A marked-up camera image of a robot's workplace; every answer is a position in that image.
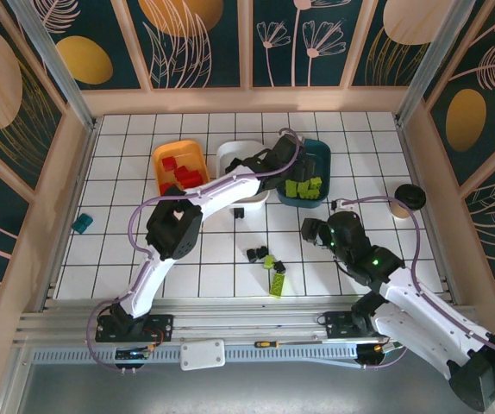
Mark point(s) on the large green lego plate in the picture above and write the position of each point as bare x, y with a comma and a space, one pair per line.
305, 190

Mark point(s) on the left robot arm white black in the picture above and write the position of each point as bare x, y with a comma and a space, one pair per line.
226, 192

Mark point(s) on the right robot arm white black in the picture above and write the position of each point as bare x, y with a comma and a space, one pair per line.
424, 310

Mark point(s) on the teal plastic container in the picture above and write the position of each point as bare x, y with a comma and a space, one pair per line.
323, 159

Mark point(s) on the white plastic container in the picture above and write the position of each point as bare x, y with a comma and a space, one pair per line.
230, 148

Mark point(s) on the small green lego brick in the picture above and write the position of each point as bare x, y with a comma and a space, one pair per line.
269, 261

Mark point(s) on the long green lego brick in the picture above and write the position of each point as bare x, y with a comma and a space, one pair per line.
277, 284

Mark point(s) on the paper cup with black lid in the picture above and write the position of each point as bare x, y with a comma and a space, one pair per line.
411, 196

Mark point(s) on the orange plastic container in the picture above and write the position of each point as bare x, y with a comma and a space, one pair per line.
187, 151

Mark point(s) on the yellow black screwdriver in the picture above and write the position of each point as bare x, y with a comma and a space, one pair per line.
262, 343

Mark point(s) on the white plastic junction box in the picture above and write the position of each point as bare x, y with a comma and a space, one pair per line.
202, 354

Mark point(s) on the teal lego brick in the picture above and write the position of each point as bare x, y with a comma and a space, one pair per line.
82, 223

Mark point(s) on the small green circuit board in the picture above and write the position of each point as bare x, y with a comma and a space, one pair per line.
131, 354

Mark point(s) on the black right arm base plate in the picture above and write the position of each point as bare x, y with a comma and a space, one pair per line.
333, 323

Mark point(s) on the aluminium mounting rail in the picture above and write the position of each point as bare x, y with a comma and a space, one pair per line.
239, 321

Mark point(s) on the aluminium frame post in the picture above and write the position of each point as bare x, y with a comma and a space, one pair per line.
58, 73
424, 64

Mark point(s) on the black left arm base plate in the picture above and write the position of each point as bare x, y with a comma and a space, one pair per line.
161, 323

